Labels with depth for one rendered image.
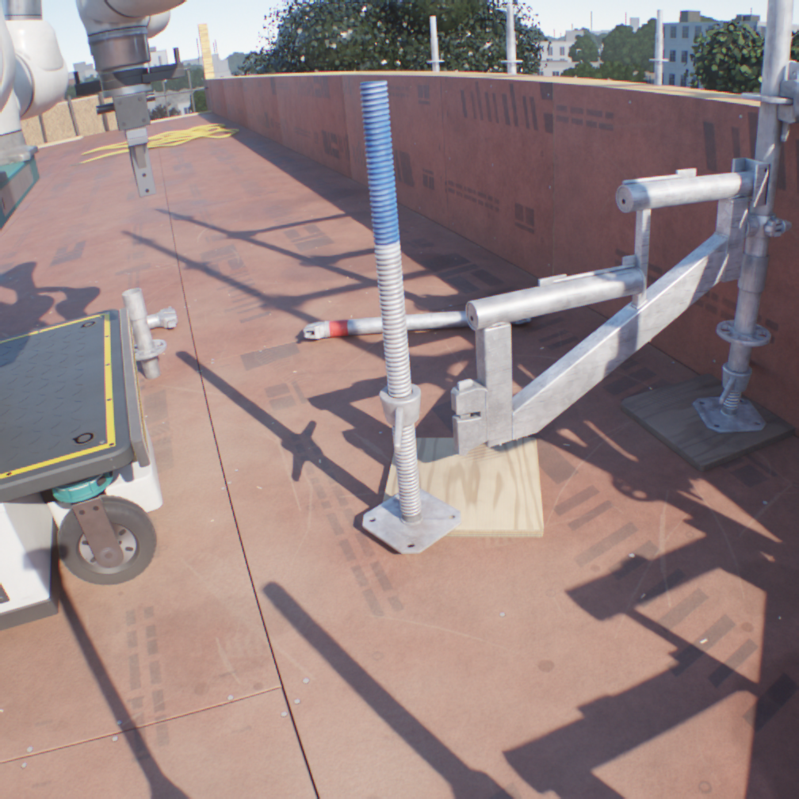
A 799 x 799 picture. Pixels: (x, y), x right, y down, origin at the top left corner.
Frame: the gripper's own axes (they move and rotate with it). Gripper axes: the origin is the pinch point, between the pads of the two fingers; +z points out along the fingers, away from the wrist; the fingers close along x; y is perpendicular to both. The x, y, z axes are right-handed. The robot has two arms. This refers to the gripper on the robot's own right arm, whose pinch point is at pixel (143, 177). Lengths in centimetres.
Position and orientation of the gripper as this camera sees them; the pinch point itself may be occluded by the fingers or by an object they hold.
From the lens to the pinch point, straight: 111.4
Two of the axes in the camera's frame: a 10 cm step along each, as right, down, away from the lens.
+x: 4.1, 4.4, -8.0
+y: -9.1, 2.7, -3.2
